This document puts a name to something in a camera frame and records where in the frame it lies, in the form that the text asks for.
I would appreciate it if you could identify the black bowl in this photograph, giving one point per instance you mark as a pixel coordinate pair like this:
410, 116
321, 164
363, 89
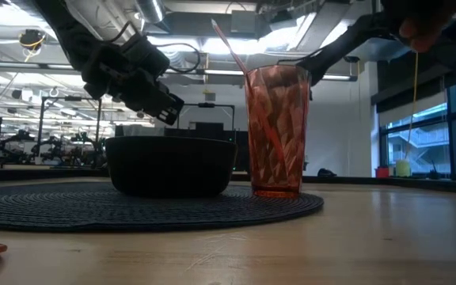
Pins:
168, 166

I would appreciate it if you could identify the orange faceted plastic tumbler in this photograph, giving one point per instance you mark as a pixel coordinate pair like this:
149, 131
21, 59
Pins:
279, 158

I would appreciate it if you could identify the long linear ceiling light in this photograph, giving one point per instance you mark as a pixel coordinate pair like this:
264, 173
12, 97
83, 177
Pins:
220, 72

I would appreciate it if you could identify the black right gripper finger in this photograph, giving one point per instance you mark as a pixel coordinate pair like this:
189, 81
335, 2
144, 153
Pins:
339, 43

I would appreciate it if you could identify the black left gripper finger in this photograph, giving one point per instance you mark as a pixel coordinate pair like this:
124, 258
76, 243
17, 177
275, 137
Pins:
162, 93
153, 107

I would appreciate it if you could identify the red container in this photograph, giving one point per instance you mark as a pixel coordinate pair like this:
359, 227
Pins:
382, 173

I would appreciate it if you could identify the black rounded object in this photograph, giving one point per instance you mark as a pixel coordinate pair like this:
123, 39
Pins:
326, 173

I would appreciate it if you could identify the tall black gantry frame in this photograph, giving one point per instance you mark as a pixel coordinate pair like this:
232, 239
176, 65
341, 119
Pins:
69, 98

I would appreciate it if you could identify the pink drinking straw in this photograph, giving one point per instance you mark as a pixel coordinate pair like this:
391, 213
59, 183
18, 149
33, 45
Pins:
232, 51

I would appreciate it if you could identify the round black woven placemat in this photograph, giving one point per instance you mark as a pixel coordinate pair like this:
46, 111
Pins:
93, 213

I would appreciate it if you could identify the black background robot arms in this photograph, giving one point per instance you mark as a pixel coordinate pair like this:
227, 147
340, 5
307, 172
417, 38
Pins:
54, 152

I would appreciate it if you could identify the yellow-green container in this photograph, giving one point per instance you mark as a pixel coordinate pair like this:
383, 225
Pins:
403, 169

